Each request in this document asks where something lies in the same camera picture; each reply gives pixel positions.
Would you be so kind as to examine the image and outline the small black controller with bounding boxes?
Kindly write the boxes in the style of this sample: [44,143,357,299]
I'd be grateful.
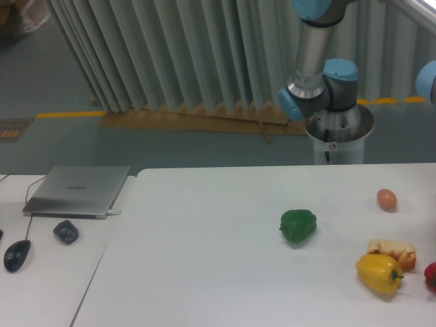
[53,220,79,245]

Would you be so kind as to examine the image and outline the green bell pepper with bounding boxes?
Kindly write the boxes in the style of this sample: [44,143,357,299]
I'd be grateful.
[279,209,317,244]

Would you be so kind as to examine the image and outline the silver laptop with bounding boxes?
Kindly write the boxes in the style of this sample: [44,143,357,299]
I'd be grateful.
[22,166,130,219]

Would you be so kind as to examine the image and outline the black computer mouse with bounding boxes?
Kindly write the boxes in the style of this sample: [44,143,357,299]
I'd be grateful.
[3,239,31,273]

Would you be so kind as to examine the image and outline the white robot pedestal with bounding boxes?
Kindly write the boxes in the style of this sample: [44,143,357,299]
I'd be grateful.
[305,104,375,165]

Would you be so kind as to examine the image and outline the toasted bread loaf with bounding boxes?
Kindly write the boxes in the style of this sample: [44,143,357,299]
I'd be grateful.
[367,239,417,272]

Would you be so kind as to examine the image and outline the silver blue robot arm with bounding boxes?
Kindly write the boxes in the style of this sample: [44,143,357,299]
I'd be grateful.
[279,1,435,121]

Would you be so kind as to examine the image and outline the brown cardboard sheet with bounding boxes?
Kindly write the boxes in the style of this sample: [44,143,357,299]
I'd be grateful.
[99,100,307,142]

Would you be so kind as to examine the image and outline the brown egg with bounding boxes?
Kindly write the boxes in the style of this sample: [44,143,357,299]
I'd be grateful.
[376,189,397,211]

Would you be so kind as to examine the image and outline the black mouse cable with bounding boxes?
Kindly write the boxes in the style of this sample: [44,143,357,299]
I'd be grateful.
[0,173,48,241]

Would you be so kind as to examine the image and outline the red bell pepper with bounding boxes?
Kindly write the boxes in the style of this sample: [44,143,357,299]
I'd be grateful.
[424,262,436,292]

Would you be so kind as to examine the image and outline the pale green curtain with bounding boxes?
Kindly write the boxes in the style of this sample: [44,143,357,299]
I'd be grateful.
[47,1,435,112]

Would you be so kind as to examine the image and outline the yellow bell pepper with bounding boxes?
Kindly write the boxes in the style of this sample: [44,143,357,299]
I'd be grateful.
[355,254,404,296]

